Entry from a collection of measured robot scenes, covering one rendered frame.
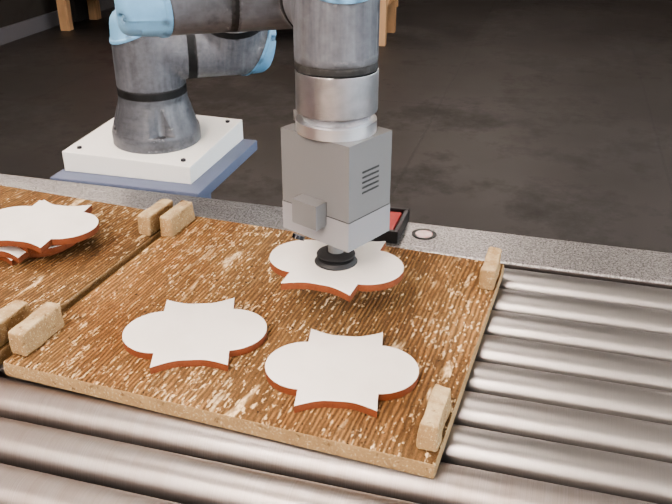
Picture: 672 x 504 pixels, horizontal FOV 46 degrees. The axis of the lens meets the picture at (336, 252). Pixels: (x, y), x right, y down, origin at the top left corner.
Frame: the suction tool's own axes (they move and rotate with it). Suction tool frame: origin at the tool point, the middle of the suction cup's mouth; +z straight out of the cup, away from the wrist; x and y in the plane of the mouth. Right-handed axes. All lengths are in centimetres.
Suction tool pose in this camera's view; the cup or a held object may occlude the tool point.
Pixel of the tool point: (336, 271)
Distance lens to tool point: 79.6
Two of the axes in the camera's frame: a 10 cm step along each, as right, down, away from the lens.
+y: 7.6, 3.0, -5.8
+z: 0.0, 8.9, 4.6
